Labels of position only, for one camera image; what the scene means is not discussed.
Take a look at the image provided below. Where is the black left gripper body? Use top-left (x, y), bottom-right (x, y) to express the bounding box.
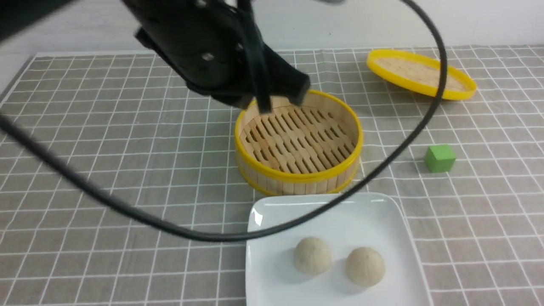
top-left (124, 0), bottom-right (271, 96)

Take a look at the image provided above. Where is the green cube block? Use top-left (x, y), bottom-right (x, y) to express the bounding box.
top-left (424, 144), bottom-right (456, 173)

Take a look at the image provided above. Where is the yellow rimmed bamboo steamer basket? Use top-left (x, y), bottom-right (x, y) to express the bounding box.
top-left (234, 90), bottom-right (364, 196)

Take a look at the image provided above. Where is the yellow rimmed steamer lid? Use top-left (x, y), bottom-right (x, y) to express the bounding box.
top-left (366, 50), bottom-right (477, 100)

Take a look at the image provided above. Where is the black camera cable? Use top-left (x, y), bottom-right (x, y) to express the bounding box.
top-left (0, 0), bottom-right (448, 243)

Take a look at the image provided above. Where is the grey checked tablecloth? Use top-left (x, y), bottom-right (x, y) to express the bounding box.
top-left (0, 46), bottom-right (543, 306)

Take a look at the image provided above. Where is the white square plate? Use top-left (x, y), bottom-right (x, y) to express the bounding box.
top-left (245, 193), bottom-right (433, 306)

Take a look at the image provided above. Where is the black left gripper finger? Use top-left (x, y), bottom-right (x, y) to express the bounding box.
top-left (208, 87), bottom-right (255, 110)
top-left (263, 44), bottom-right (310, 106)

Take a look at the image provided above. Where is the steamed bun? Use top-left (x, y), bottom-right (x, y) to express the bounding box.
top-left (293, 237), bottom-right (332, 276)
top-left (346, 247), bottom-right (386, 287)

